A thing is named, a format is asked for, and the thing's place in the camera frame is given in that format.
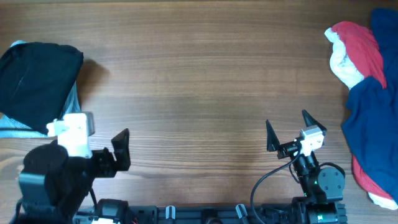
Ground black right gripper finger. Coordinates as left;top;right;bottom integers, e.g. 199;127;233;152
302;110;327;131
266;119;280;152

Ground black t-shirt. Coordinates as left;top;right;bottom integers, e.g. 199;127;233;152
0;42;85;135

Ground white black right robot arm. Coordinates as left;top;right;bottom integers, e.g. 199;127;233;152
263;110;347;223

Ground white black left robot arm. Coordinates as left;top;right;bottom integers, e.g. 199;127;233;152
11;129;131;223

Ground dark blue garment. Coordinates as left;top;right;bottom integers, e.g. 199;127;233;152
342;8;397;200

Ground red white garment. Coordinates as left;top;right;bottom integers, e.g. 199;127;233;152
324;21;387;89

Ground folded light blue jeans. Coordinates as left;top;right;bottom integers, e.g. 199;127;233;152
0;40;82;139

